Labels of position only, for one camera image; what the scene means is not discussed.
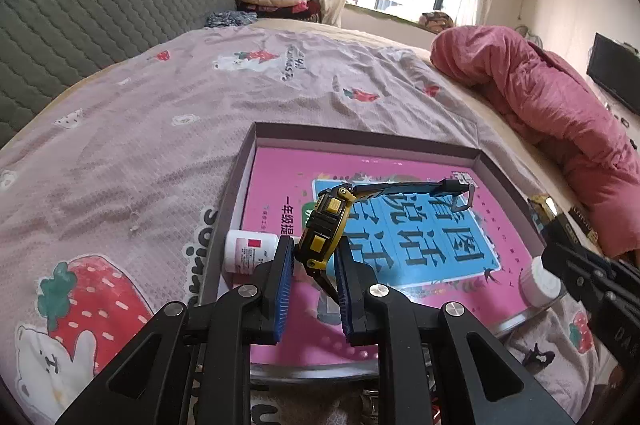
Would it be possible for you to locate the black television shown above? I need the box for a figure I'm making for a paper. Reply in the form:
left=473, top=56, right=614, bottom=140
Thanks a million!
left=586, top=32, right=640, bottom=116

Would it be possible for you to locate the yellow black wristwatch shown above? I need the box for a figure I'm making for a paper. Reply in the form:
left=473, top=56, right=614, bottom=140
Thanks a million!
left=294, top=179, right=477, bottom=326

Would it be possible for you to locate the white round jar lid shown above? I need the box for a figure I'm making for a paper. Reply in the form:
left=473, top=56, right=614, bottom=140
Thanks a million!
left=520, top=256, right=562, bottom=307

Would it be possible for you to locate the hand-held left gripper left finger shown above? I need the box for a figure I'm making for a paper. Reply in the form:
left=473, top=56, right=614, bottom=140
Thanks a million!
left=55, top=235, right=296, bottom=425

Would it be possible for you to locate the black gold mattress label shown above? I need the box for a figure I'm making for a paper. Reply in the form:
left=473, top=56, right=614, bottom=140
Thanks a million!
left=570, top=204, right=601, bottom=246

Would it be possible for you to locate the pink quilt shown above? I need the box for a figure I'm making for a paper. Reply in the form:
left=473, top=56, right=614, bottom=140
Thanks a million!
left=430, top=25, right=640, bottom=258

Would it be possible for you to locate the grey shallow cardboard box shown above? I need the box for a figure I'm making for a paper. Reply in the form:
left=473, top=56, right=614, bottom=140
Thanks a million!
left=192, top=121, right=566, bottom=381

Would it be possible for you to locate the patterned bag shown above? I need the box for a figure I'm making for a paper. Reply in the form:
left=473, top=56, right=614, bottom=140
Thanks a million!
left=419, top=10, right=456, bottom=33

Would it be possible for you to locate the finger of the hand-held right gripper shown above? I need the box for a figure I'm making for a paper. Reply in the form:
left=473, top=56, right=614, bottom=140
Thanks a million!
left=541, top=242, right=640, bottom=306

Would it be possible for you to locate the pink book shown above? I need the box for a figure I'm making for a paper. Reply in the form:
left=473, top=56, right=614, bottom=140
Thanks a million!
left=240, top=148, right=538, bottom=366

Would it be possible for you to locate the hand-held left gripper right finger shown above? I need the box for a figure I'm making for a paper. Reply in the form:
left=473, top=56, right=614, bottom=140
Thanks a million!
left=334, top=247, right=576, bottom=425

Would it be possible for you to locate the white pill bottle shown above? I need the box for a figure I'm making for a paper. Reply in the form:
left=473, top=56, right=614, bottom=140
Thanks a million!
left=223, top=229, right=281, bottom=277

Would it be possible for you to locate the black gold lighter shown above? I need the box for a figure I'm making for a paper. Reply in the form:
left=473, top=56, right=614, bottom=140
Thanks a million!
left=528, top=194, right=576, bottom=238

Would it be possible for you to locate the grey quilted headboard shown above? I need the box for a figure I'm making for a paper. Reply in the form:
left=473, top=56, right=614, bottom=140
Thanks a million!
left=0, top=0, right=238, bottom=146

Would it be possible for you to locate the dark patterned cloth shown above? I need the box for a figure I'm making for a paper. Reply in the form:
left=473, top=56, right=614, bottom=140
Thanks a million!
left=206, top=9, right=257, bottom=28

